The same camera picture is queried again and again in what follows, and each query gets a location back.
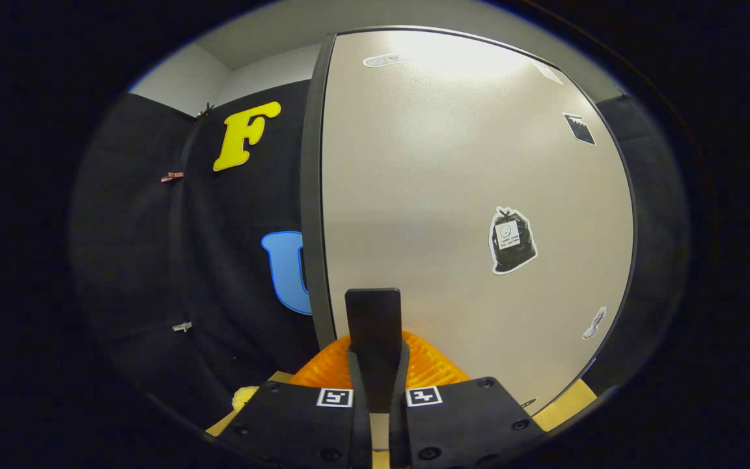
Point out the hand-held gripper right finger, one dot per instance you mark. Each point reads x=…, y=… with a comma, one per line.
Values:
x=398, y=430

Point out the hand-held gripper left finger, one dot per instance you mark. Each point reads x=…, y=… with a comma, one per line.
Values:
x=361, y=430

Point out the grey shoe cabinet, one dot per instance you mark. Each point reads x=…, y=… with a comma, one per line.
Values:
x=312, y=195

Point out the yellow pineapple plush toy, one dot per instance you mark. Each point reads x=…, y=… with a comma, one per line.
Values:
x=245, y=396

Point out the silver cloth clip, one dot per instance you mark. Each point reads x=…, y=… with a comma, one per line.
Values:
x=182, y=326

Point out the black backdrop cloth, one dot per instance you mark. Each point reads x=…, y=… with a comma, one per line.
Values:
x=153, y=260

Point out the red cloth clip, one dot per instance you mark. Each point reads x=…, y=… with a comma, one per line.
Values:
x=172, y=177

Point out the black binder clip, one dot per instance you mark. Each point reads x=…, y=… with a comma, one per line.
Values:
x=205, y=111

